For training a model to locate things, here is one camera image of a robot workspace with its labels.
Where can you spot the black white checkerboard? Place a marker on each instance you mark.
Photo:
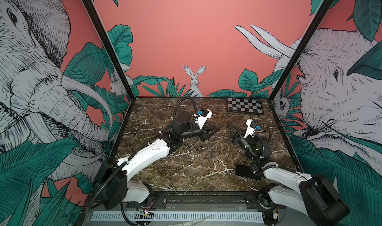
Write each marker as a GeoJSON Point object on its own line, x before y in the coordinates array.
{"type": "Point", "coordinates": [246, 106]}

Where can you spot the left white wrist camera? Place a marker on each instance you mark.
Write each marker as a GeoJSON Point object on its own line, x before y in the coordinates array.
{"type": "Point", "coordinates": [202, 116]}

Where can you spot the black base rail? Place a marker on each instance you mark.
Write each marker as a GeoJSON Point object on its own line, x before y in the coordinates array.
{"type": "Point", "coordinates": [203, 199]}

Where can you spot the green wired earphones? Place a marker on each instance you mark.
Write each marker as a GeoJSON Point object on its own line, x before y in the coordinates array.
{"type": "Point", "coordinates": [193, 172]}

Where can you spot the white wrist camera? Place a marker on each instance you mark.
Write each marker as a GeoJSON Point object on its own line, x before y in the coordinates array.
{"type": "Point", "coordinates": [251, 127]}
{"type": "Point", "coordinates": [202, 116]}

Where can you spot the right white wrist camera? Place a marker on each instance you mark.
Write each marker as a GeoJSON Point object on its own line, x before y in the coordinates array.
{"type": "Point", "coordinates": [251, 127]}

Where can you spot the white slotted cable duct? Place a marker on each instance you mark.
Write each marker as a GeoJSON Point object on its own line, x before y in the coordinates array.
{"type": "Point", "coordinates": [179, 216]}

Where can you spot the left black frame post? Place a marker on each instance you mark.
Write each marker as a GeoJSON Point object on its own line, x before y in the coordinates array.
{"type": "Point", "coordinates": [99, 27]}

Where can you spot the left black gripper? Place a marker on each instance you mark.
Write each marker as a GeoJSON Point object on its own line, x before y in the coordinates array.
{"type": "Point", "coordinates": [204, 132]}

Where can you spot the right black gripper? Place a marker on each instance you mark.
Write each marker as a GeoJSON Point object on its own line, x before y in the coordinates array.
{"type": "Point", "coordinates": [239, 139]}

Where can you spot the black smartphone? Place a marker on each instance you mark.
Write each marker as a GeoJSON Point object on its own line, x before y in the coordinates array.
{"type": "Point", "coordinates": [245, 172]}

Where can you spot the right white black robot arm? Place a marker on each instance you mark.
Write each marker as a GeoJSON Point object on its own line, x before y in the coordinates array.
{"type": "Point", "coordinates": [261, 165]}

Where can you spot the black frame post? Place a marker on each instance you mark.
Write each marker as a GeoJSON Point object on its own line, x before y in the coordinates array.
{"type": "Point", "coordinates": [99, 27]}
{"type": "Point", "coordinates": [315, 22]}

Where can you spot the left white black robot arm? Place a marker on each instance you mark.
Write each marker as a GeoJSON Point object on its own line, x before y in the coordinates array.
{"type": "Point", "coordinates": [112, 184]}

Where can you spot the right black frame post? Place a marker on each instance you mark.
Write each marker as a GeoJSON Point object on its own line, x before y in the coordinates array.
{"type": "Point", "coordinates": [315, 22]}

